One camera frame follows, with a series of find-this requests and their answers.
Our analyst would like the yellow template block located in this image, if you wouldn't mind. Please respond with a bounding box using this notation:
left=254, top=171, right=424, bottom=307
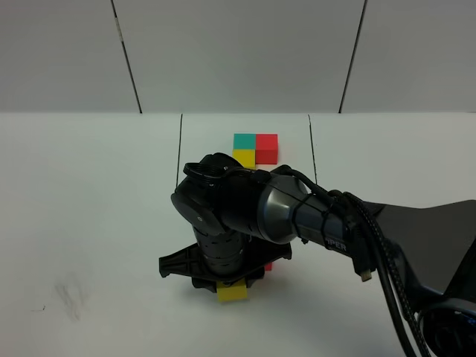
left=232, top=149, right=256, bottom=169

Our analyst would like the green template block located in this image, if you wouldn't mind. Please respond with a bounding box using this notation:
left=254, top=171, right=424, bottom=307
left=233, top=133, right=256, bottom=150

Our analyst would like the red template block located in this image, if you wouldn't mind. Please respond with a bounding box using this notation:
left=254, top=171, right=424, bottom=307
left=255, top=134, right=279, bottom=165

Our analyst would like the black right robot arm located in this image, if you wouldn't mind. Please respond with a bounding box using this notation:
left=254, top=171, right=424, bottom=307
left=158, top=152, right=475, bottom=356

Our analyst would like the black braided right cable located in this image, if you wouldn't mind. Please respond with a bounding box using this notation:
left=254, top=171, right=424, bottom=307
left=344, top=191, right=432, bottom=357

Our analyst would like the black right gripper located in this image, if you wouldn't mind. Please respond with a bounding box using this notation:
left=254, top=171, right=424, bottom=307
left=158, top=228, right=292, bottom=293

